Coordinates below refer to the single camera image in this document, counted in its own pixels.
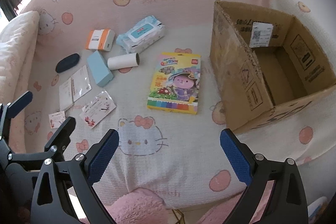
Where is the cream pillow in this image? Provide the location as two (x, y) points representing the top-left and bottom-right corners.
(0, 10), (41, 154)

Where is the white card sleeve left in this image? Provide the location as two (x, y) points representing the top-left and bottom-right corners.
(59, 78), (74, 111)

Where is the orange white tissue pack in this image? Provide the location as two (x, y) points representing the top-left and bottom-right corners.
(85, 29), (115, 52)

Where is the pink hello kitty bedsheet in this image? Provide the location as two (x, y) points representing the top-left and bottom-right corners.
(14, 0), (336, 212)

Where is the dark navy oval case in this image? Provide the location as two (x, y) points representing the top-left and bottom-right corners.
(55, 53), (80, 73)

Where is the brown cardboard box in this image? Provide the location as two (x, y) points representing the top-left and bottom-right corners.
(210, 0), (335, 133)

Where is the small floral card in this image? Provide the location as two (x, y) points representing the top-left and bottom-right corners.
(49, 111), (66, 129)

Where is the oil pastel box yellow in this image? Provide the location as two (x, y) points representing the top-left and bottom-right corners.
(147, 52), (201, 115)

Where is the baby wipes pack blue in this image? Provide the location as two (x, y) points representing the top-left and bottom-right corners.
(116, 15), (166, 54)

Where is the pink fluffy blanket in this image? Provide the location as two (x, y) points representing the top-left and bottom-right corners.
(79, 184), (276, 224)

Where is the light blue box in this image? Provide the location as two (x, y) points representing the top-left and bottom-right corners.
(87, 51), (114, 88)

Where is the floral card in sleeve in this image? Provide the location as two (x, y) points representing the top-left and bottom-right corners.
(79, 91), (116, 129)

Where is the white paper roll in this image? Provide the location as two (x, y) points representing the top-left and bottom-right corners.
(107, 53), (139, 71)

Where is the white card sleeve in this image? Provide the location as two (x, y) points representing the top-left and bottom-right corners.
(71, 65), (92, 102)
(59, 78), (74, 111)

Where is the white card sleeve upper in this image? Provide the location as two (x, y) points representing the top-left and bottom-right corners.
(71, 65), (92, 102)

